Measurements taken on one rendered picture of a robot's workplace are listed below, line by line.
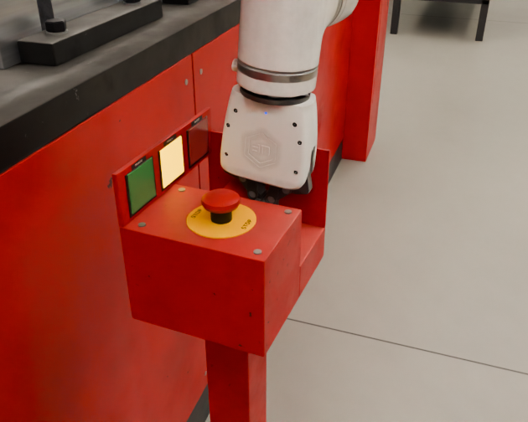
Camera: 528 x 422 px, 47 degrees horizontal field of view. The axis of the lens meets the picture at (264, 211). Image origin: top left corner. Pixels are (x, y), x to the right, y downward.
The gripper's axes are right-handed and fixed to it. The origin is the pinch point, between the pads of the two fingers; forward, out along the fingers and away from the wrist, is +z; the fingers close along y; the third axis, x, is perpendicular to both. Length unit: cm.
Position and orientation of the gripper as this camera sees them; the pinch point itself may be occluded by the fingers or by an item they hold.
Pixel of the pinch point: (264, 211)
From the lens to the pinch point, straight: 71.9
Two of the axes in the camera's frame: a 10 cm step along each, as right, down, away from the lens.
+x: 3.8, -4.6, 8.0
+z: -0.8, 8.5, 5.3
